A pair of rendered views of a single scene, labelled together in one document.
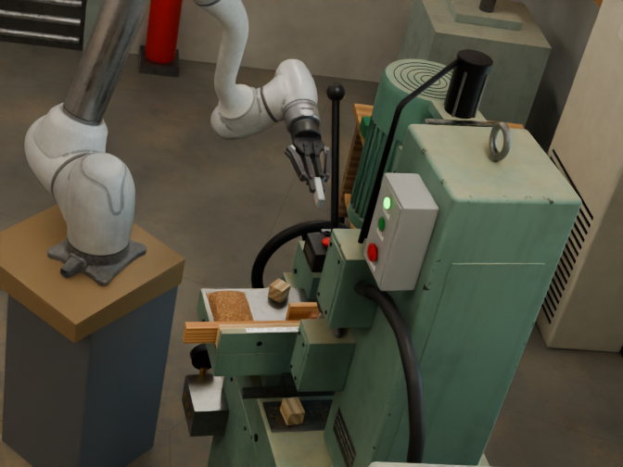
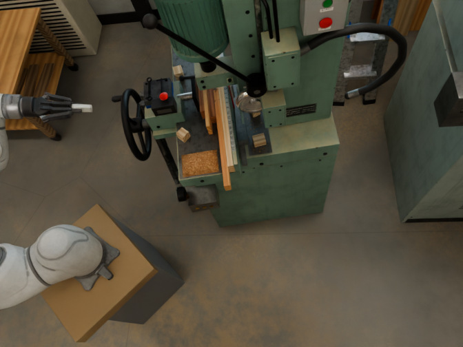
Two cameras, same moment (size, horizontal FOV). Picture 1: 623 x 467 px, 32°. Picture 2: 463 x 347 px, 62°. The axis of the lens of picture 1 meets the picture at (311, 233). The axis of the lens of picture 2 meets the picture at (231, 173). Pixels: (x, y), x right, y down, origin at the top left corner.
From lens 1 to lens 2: 1.52 m
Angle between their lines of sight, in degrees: 46
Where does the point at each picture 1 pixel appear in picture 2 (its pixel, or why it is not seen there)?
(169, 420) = not seen: hidden behind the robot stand
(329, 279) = (284, 71)
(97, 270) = (109, 255)
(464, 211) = not seen: outside the picture
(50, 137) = (9, 285)
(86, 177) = (64, 255)
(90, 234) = (95, 257)
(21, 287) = (116, 305)
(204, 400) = (208, 196)
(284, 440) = (277, 146)
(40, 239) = (72, 296)
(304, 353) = (283, 111)
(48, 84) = not seen: outside the picture
